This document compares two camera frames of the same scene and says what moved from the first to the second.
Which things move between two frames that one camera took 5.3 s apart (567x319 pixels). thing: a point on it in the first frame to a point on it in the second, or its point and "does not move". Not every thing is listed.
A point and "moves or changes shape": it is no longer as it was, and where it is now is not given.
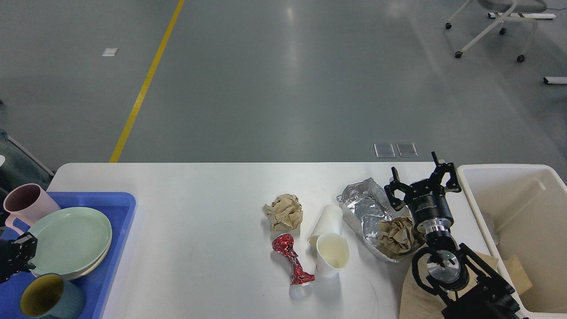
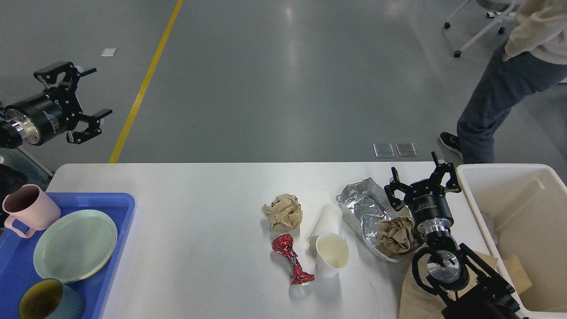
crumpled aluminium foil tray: x=365 y=205 does not move
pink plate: x=72 y=276 to x=106 y=263
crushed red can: x=284 y=243 does not move
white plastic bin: x=523 y=209 does not move
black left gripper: x=9 y=259 to x=42 y=116
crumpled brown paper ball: x=285 y=213 does not move
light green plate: x=71 y=242 moves or changes shape
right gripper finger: x=396 y=184 does not move
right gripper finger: x=453 y=185 does not move
